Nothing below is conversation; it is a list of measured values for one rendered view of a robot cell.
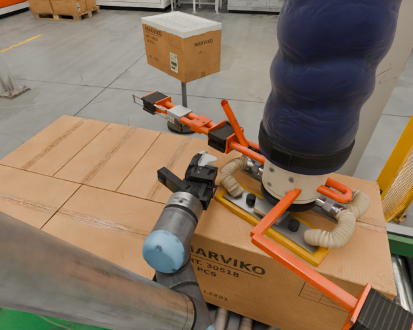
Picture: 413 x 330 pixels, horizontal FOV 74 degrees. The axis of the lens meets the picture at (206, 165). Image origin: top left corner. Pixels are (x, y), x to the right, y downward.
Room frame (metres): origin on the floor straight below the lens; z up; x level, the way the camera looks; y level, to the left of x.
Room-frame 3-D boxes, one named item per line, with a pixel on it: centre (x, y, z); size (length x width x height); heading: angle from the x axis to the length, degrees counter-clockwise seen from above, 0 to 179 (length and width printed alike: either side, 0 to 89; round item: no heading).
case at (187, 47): (2.56, 0.22, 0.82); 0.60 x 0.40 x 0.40; 41
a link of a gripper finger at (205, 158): (0.63, 0.00, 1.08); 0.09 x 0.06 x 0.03; 163
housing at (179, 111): (0.89, 0.10, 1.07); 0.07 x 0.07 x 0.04; 48
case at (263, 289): (0.58, -0.22, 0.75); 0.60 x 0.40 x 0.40; 70
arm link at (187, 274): (0.36, 0.08, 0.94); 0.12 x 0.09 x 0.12; 20
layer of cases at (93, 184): (1.17, 0.64, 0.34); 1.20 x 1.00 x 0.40; 73
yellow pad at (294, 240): (0.51, -0.18, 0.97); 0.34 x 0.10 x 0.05; 48
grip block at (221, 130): (0.75, -0.06, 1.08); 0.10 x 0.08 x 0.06; 138
